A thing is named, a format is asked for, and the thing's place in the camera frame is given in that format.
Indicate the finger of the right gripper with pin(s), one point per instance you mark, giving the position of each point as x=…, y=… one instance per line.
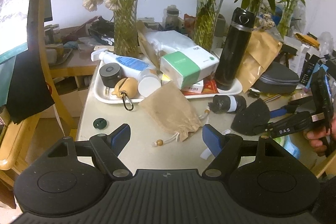
x=277, y=129
x=290, y=108

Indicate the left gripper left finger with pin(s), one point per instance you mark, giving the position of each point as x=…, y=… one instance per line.
x=106, y=150

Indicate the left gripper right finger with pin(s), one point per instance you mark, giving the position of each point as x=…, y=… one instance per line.
x=225, y=149

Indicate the blue wet wipes pack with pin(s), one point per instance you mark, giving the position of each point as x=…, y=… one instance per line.
x=290, y=147

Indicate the black foam sponge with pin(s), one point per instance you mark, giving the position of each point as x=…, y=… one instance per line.
x=252, y=120

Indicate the black garbage bag roll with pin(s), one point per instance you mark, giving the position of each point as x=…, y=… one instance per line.
x=227, y=104

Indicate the beige drawstring pouch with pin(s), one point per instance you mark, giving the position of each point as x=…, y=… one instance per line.
x=170, y=109

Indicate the grey white cloth strip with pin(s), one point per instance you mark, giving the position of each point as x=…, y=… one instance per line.
x=213, y=141

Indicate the person right hand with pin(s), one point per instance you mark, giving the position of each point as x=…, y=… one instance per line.
x=314, y=137

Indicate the black button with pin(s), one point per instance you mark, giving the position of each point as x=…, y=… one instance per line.
x=100, y=123

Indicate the grey zip case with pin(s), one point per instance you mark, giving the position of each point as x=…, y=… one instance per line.
x=277, y=79

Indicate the white product box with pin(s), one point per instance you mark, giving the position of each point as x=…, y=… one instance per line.
x=297, y=61

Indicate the black product box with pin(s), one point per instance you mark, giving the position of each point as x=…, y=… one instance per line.
x=307, y=70

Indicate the tan pouch with carabiner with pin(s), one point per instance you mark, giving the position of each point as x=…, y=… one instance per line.
x=126, y=89

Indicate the brown paper bag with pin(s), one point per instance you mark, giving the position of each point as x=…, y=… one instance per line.
x=262, y=49

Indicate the yellow cloth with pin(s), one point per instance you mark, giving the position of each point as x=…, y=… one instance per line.
x=306, y=39

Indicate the black thermos bottle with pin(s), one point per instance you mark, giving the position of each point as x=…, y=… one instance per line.
x=239, y=34

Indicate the black round speaker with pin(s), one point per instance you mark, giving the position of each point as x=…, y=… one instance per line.
x=110, y=74

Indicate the white pill bottle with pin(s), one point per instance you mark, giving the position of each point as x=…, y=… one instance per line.
x=148, y=82

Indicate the blue white spray bottle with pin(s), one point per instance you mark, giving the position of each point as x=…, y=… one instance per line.
x=132, y=67

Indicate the green white tissue box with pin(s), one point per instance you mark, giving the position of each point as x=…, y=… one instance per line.
x=189, y=66

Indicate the wooden chair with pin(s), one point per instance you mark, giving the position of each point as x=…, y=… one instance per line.
x=31, y=91

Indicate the glass vase bamboo far right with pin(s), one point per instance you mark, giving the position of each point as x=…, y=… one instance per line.
x=287, y=13

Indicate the glass vase with bamboo right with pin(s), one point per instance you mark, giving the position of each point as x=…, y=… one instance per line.
x=253, y=6

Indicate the glass vase with bamboo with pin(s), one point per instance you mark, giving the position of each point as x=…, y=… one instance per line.
x=205, y=22
x=125, y=28
x=253, y=6

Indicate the glass vase with bamboo centre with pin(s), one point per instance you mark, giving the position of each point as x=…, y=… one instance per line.
x=205, y=22

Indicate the glass vase with bamboo left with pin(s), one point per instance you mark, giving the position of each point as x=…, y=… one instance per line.
x=125, y=28

